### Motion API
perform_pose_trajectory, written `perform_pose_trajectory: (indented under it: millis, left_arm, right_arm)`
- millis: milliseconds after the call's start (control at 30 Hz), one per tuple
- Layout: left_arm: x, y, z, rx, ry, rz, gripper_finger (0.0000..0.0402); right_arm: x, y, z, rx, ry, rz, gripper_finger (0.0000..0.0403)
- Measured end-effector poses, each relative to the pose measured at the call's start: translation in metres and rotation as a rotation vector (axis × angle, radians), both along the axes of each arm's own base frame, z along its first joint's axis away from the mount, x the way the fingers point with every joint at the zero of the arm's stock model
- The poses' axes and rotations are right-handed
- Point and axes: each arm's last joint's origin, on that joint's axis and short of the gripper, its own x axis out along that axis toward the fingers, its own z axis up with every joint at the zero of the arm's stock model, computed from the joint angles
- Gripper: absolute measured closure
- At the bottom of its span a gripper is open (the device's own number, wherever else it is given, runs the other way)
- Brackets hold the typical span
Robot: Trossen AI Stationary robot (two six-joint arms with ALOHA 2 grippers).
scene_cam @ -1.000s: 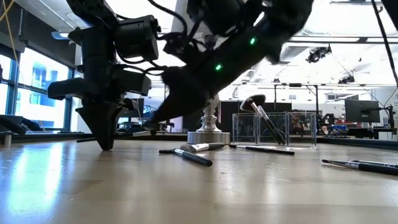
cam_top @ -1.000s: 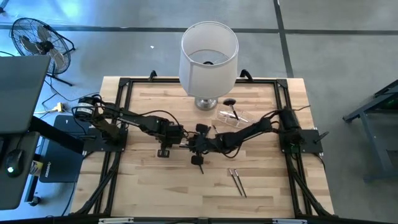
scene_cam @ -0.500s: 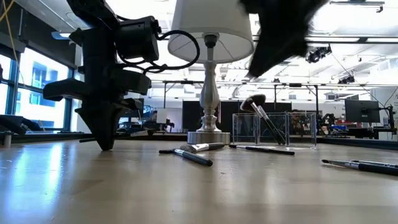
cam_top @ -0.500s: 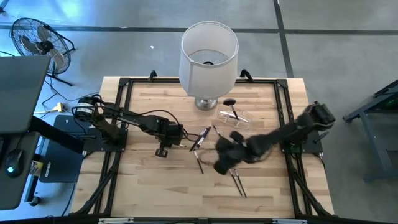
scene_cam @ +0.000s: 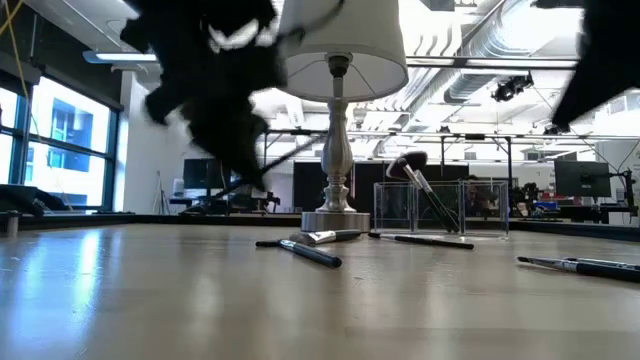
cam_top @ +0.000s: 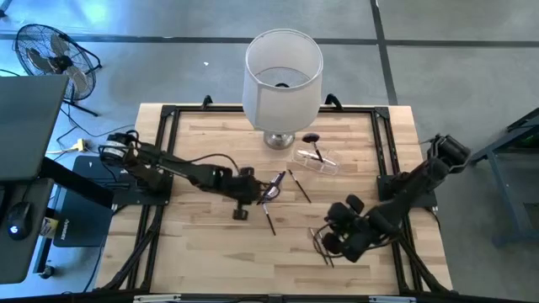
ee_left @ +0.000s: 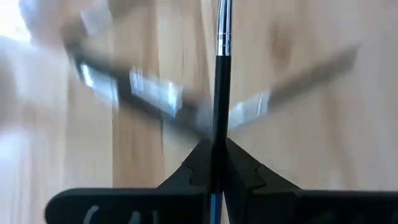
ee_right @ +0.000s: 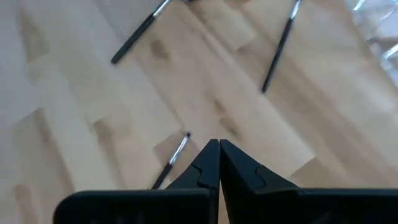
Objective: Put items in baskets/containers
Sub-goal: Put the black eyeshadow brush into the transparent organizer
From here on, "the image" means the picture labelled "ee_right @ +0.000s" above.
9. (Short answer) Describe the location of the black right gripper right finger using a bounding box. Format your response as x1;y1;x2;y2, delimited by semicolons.
220;139;398;224

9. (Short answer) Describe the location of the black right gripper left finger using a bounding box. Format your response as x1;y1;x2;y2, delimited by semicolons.
52;138;221;224

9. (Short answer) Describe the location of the thin dark makeup brush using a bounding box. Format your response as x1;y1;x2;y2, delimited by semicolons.
261;0;303;94
150;131;192;190

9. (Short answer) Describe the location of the black spoolie brush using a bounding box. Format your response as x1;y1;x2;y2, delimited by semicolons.
110;0;174;65

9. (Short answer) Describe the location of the clear acrylic organizer box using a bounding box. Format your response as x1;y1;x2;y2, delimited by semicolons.
345;0;398;80

